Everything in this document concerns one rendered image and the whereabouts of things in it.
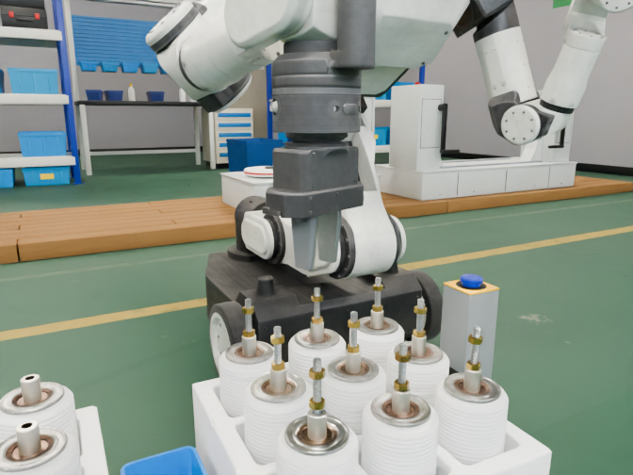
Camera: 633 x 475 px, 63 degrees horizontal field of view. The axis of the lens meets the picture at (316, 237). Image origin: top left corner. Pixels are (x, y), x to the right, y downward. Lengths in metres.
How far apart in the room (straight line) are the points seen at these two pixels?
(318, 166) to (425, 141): 2.92
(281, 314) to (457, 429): 0.55
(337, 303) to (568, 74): 0.67
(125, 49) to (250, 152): 2.16
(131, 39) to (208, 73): 6.02
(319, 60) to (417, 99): 2.90
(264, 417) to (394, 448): 0.17
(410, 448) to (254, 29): 0.49
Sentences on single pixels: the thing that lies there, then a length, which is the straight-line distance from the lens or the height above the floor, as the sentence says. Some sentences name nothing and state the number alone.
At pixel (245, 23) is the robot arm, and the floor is 0.70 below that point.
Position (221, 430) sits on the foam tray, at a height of 0.18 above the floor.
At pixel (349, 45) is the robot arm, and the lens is 0.48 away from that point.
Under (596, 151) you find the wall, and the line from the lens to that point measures 6.45.
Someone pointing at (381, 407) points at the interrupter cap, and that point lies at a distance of 0.69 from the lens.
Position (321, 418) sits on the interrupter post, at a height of 0.28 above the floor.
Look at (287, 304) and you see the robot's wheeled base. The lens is 1.17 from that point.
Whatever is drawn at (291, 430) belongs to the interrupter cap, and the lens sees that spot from 0.64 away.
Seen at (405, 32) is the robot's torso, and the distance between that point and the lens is 1.00.
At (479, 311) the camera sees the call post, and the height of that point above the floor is 0.28.
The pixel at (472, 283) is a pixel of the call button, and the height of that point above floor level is 0.32.
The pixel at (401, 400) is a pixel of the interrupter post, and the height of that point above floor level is 0.27.
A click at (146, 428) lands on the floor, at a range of 1.15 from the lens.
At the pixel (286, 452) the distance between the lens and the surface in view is 0.62.
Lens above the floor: 0.61
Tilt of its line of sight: 13 degrees down
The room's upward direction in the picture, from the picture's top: straight up
